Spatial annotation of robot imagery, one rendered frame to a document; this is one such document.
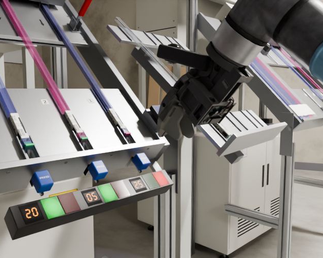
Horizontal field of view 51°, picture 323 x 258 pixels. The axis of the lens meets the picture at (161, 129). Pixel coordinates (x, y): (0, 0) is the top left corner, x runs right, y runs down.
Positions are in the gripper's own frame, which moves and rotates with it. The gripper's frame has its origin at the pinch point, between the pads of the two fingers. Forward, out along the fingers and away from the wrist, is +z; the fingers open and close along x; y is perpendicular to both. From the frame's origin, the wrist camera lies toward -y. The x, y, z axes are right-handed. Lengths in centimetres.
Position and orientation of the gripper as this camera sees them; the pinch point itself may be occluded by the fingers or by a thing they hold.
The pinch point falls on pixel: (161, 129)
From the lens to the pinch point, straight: 66.1
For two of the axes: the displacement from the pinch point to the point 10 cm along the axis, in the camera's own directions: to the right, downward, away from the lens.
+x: 7.0, -0.8, 7.1
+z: -4.8, 6.8, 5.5
